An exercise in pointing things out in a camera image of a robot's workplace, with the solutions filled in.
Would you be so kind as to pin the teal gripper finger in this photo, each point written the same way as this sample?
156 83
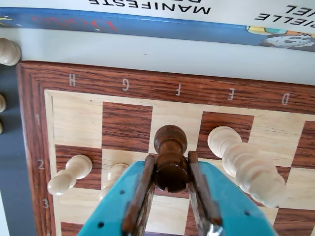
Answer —
226 204
118 204

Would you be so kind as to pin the white wooden king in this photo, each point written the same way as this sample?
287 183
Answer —
246 169

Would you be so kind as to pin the captured white chess piece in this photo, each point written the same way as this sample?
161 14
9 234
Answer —
2 103
1 127
7 51

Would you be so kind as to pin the white wooden pawn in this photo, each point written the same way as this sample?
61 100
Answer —
76 167
115 172

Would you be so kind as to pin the wooden folding chessboard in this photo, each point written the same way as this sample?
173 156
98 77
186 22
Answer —
123 123

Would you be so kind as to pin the blue comic book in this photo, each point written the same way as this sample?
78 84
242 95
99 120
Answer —
147 32

